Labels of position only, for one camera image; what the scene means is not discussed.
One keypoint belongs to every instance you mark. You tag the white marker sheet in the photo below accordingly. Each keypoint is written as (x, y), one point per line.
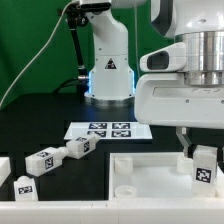
(110, 130)

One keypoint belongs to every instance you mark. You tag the white left fence block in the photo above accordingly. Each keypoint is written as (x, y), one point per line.
(5, 169)

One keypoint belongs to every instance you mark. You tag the white front fence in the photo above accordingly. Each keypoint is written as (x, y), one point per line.
(148, 211)

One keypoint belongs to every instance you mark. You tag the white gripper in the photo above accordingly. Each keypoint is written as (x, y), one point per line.
(164, 99)

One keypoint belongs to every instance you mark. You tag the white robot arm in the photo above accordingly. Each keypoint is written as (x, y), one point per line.
(199, 24)

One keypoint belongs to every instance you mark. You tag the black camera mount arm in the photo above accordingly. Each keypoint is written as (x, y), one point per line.
(76, 17)

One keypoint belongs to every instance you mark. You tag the black camera on mount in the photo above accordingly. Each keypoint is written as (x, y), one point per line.
(95, 5)

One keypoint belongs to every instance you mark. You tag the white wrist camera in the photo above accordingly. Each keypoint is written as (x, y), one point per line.
(169, 59)

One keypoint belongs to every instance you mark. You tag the white square tabletop part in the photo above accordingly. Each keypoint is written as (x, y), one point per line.
(154, 175)

